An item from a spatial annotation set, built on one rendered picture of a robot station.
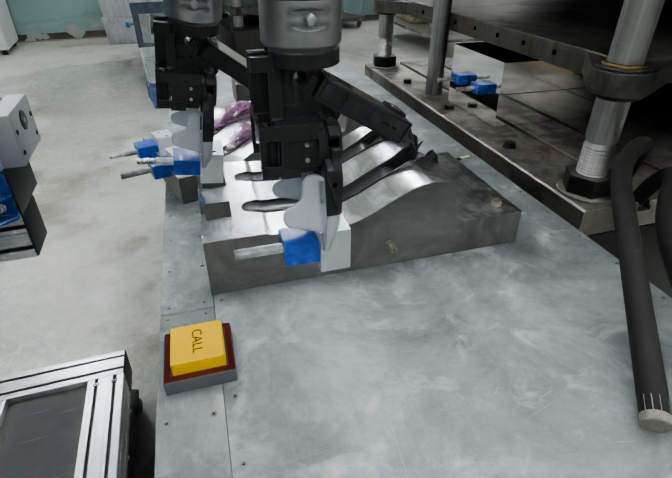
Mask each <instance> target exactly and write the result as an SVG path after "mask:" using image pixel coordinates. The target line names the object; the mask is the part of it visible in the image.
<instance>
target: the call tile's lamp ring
mask: <svg viewBox="0 0 672 478"><path fill-rule="evenodd" d="M223 327H224V330H225V338H226V346H227V354H228V362H229V365H226V366H221V367H216V368H212V369H207V370H202V371H197V372H193V373H188V374H183V375H179V376H174V377H170V334H165V354H164V384H166V383H171V382H176V381H180V380H185V379H190V378H194V377H199V376H204V375H208V374H213V373H218V372H222V371H227V370H232V369H235V361H234V354H233V347H232V339H231V332H230V325H229V322H228V323H223V324H222V328H223Z"/></svg>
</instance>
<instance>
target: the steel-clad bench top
mask: <svg viewBox="0 0 672 478"><path fill-rule="evenodd" d="M324 70H326V71H328V72H329V73H331V74H333V75H335V76H337V77H338V78H340V79H342V80H344V81H346V82H347V83H349V84H351V85H353V86H354V87H356V88H358V89H360V90H362V91H363V92H365V93H367V94H369V95H371V96H372V97H374V98H376V99H378V100H379V101H382V102H383V101H384V100H385V101H387V102H389V103H391V104H394V105H396V106H398V107H399V109H401V110H402V111H403V112H404V113H405V114H406V118H407V119H408V121H409V122H411V123H412V124H413V125H412V127H411V130H412V134H413V133H414V135H417V138H418V144H419V143H420V142H421V141H423V143H422V144H421V146H420V147H419V149H418V152H421V153H423V154H426V153H427V152H428V151H429V150H432V149H434V152H436V153H438V152H448V153H449V154H451V155H452V156H453V157H454V158H458V157H462V156H466V155H469V156H471V158H467V159H463V160H458V161H459V162H461V163H462V164H463V165H464V166H466V167H467V168H468V169H469V170H471V171H472V172H473V173H475V174H476V175H477V176H478V177H480V178H481V179H482V180H483V181H485V182H486V183H487V184H488V185H490V186H491V187H492V188H493V189H495V190H496V191H497V192H499V193H500V194H501V195H502V196H504V197H505V198H506V199H507V200H509V201H510V202H511V203H512V204H514V205H515V206H516V207H517V208H519V209H520V210H521V211H522V213H521V218H520V222H519V226H518V230H517V235H516V239H515V242H510V243H504V244H499V245H493V246H487V247H482V248H476V249H470V250H465V251H459V252H453V253H448V254H442V255H436V256H431V257H425V258H419V259H414V260H408V261H402V262H397V263H391V264H385V265H380V266H374V267H368V268H363V269H357V270H351V271H346V272H340V273H334V274H329V275H323V276H317V277H312V278H306V279H300V280H295V281H289V282H283V283H278V284H272V285H266V286H261V287H255V288H249V289H244V290H238V291H232V292H227V293H221V294H215V295H214V300H213V295H212V294H211V288H210V282H209V277H208V271H207V265H206V260H205V254H204V249H203V242H202V231H201V213H200V208H199V200H198V201H195V202H191V203H187V204H183V203H182V202H181V201H180V200H179V198H178V197H177V196H176V195H175V193H174V192H173V191H172V189H171V188H170V187H169V186H168V184H167V183H166V189H165V214H164V240H163V266H162V292H161V318H160V343H159V369H158V395H157V421H156V447H155V472H154V478H232V473H233V478H672V431H670V432H668V433H655V432H651V431H647V430H645V429H643V428H642V427H641V426H640V422H639V416H638V409H637V401H636V393H635V385H634V377H633V369H632V361H631V353H630V345H629V336H628V328H627V320H626V312H625V304H624V296H623V288H622V280H621V272H620V264H619V259H618V258H616V257H615V256H613V255H612V254H611V253H609V252H608V251H607V250H605V249H604V248H602V247H601V246H600V245H598V244H597V243H596V242H594V241H593V240H591V239H590V238H589V237H587V236H586V235H585V234H583V233H582V232H580V231H579V230H578V229H576V228H575V227H574V226H572V225H571V224H569V223H568V222H567V221H565V220H564V219H563V218H561V217H560V216H558V215H557V214H556V213H554V212H553V211H552V210H550V209H549V208H547V207H546V206H545V205H543V204H542V203H541V202H539V201H538V200H536V199H535V198H534V197H532V196H531V195H530V194H528V193H527V192H525V191H524V190H523V189H521V188H520V187H519V186H517V185H516V184H515V183H513V182H512V181H510V180H509V179H508V178H506V177H505V176H504V175H502V174H501V173H499V172H498V171H497V170H495V169H494V168H493V167H491V166H490V165H488V164H487V163H486V162H484V161H483V160H482V159H480V158H479V157H477V156H476V155H475V154H473V153H472V152H471V151H469V150H468V149H466V148H465V147H464V146H462V145H461V144H460V143H458V142H457V141H455V140H454V139H453V138H451V137H450V136H449V135H447V134H446V133H444V132H443V131H442V130H440V129H439V128H438V127H436V126H435V125H433V124H432V123H431V122H429V121H428V120H427V119H425V118H424V117H422V116H421V115H420V114H418V113H417V112H416V111H414V110H413V109H411V108H410V107H409V106H407V105H406V104H405V103H403V102H402V101H400V100H399V99H398V98H396V97H395V96H394V95H392V94H391V93H389V92H388V91H387V90H385V89H384V88H383V87H381V86H380V85H378V84H377V83H376V82H374V81H373V80H372V79H370V78H369V77H367V76H366V75H365V74H363V73H362V72H361V71H359V70H358V69H356V68H355V67H354V66H352V65H351V64H350V63H348V62H347V61H342V62H339V63H338V64H337V65H335V66H332V67H329V68H324ZM649 284H650V290H651V295H652V301H653V307H654V313H655V318H656V324H657V330H658V335H659V341H660V347H661V353H662V358H663V364H664V370H665V375H666V381H667V387H668V392H669V398H670V404H671V410H672V298H671V297H670V296H668V295H667V294H666V293H664V292H663V291H662V290H660V289H659V288H657V287H656V286H655V285H653V284H652V283H651V282H649ZM214 305H215V309H214ZM215 314H216V319H215ZM216 320H221V323H222V324H223V323H228V322H229V323H230V326H231V332H232V339H233V346H234V353H235V360H236V367H237V374H238V380H237V381H232V382H228V383H223V385H222V384H219V385H214V386H210V387H205V388H201V389H196V390H192V391H187V392H182V393H178V394H173V395H169V396H167V395H166V393H165V389H164V386H163V373H164V337H165V334H170V330H171V329H173V328H179V327H184V326H189V325H194V324H200V323H205V322H210V321H216ZM223 389H224V395H223ZM224 398H225V404H224ZM225 408H226V414H225ZM226 417H227V423H226ZM227 426H228V433H227ZM228 436H229V442H228ZM229 445H230V452H229ZM230 455H231V461H230ZM231 464H232V471H231Z"/></svg>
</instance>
